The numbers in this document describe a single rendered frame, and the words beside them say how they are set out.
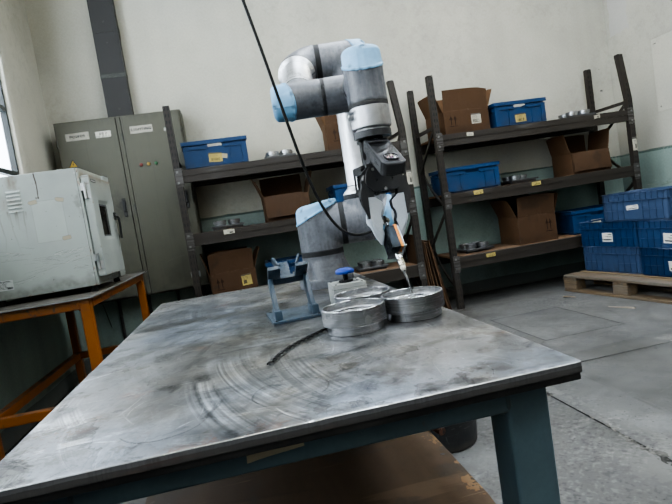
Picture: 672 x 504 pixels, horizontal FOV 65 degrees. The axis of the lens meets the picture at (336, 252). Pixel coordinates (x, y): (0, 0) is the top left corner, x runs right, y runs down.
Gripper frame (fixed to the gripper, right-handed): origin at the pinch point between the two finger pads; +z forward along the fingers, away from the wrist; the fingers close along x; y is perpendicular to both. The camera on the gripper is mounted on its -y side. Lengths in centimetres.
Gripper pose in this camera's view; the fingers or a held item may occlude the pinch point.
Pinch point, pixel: (391, 236)
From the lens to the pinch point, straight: 99.9
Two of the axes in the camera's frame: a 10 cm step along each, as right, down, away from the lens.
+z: 1.5, 9.9, 0.7
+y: -2.3, -0.3, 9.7
